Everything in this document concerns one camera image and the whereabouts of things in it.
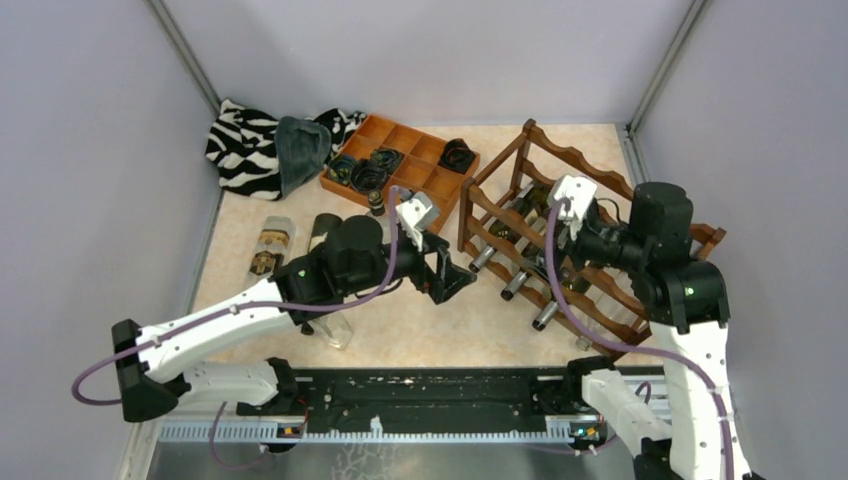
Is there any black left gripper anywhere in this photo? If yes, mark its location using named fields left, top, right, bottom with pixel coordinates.
left=343, top=225, right=477, bottom=302

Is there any wooden wine rack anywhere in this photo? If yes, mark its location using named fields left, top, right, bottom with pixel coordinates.
left=459, top=121, right=730, bottom=368

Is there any dark wine bottle front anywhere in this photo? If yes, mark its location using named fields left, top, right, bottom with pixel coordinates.
left=500, top=243, right=548, bottom=301

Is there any dark wine bottle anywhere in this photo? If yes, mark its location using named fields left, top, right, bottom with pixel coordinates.
left=307, top=213, right=343, bottom=252
left=500, top=243, right=548, bottom=301
left=469, top=183, right=550, bottom=273

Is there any dark wine bottle back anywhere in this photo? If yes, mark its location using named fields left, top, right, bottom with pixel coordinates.
left=469, top=183, right=550, bottom=273

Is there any clear bottle black cap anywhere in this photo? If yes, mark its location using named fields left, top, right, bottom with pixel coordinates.
left=367, top=190, right=385, bottom=218

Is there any small clear glass bottle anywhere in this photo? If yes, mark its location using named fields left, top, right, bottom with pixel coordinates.
left=301, top=312, right=353, bottom=350

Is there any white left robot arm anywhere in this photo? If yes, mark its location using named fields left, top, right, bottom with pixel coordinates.
left=111, top=215, right=476, bottom=423

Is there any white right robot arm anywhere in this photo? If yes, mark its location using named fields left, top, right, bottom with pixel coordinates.
left=545, top=175, right=755, bottom=479

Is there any dark wine bottle lying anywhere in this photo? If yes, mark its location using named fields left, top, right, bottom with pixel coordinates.
left=307, top=213, right=343, bottom=252

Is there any clear liquor bottle gold label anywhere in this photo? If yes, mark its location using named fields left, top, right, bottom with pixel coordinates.
left=243, top=216, right=296, bottom=288

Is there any black rolled item right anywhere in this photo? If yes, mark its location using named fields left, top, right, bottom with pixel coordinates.
left=438, top=138, right=476, bottom=174

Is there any orange wooden compartment tray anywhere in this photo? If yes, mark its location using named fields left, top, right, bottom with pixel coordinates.
left=319, top=115, right=480, bottom=233

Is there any zebra striped cloth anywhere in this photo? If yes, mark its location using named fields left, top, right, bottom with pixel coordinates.
left=205, top=99, right=367, bottom=201

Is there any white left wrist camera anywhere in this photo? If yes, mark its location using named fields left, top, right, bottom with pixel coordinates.
left=395, top=191, right=441, bottom=253

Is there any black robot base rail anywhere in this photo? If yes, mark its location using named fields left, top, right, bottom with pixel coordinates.
left=158, top=365, right=657, bottom=446

